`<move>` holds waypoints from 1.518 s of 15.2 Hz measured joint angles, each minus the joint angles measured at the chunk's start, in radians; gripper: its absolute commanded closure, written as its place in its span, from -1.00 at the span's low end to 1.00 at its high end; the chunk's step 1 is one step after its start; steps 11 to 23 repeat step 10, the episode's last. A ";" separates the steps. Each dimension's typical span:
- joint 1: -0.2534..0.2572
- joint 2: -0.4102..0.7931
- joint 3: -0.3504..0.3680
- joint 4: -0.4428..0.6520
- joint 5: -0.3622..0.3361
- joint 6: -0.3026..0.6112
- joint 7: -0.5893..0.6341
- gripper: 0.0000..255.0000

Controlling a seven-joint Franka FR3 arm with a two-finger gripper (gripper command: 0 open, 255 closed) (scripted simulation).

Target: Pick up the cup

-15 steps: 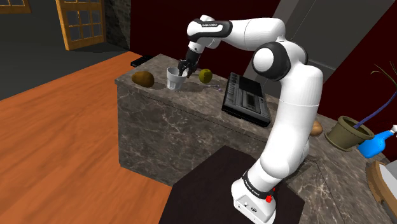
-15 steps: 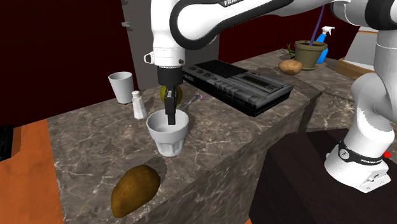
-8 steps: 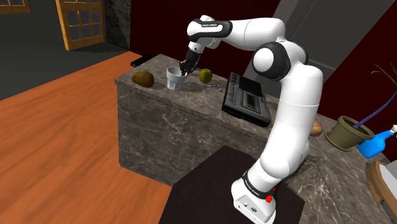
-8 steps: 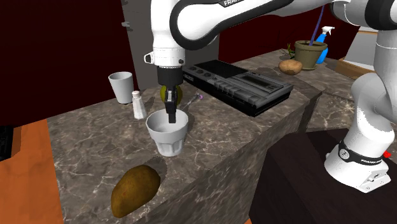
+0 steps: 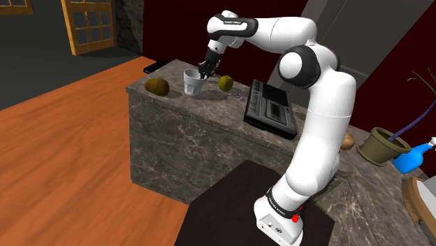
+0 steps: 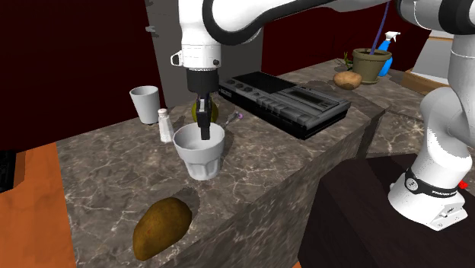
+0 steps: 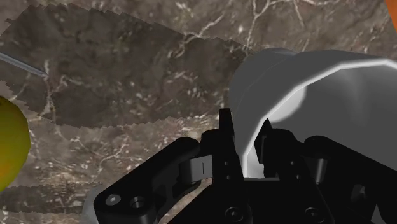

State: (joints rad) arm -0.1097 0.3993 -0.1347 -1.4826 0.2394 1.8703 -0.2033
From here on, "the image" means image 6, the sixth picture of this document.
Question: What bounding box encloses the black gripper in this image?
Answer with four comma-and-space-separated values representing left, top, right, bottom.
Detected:
186, 69, 220, 141

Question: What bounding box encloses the olive yellow round fruit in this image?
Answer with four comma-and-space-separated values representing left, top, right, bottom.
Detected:
190, 97, 219, 124

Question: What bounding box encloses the small grey purple-tipped tool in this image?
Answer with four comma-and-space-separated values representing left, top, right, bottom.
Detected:
223, 111, 244, 127

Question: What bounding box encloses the white faceted cup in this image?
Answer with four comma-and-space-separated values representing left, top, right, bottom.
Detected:
172, 122, 227, 182

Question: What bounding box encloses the white salt shaker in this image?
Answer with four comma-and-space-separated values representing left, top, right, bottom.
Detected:
157, 107, 175, 144

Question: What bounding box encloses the plain white cup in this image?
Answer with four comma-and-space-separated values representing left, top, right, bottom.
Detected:
129, 85, 161, 126

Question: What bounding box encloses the large brown potato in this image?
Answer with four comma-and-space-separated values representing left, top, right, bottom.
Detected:
132, 196, 193, 262

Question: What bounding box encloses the small tan potato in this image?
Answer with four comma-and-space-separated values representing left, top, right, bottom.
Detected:
333, 70, 363, 91

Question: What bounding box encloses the plant in olive pot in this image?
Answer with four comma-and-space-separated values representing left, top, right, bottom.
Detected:
342, 0, 393, 85

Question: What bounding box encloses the dark robot stand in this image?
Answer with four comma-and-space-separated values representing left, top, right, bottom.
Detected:
297, 153, 475, 268

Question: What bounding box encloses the blue spray bottle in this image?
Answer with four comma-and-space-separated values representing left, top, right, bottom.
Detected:
377, 30, 402, 78

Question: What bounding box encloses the light wooden box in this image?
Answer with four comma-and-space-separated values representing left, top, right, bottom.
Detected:
402, 35, 454, 96

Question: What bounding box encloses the black cassette recorder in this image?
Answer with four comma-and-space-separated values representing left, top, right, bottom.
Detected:
217, 70, 352, 141

